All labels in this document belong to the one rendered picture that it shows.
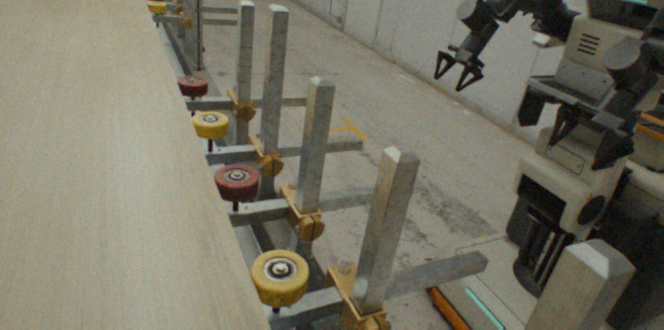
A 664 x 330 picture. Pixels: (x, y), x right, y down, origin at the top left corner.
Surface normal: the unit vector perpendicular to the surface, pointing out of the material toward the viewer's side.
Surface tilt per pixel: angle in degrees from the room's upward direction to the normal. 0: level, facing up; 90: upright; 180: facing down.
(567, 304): 90
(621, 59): 58
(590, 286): 90
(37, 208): 0
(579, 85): 90
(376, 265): 90
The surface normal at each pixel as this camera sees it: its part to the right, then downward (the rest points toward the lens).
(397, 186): 0.43, 0.47
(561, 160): -0.90, 0.21
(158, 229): 0.15, -0.88
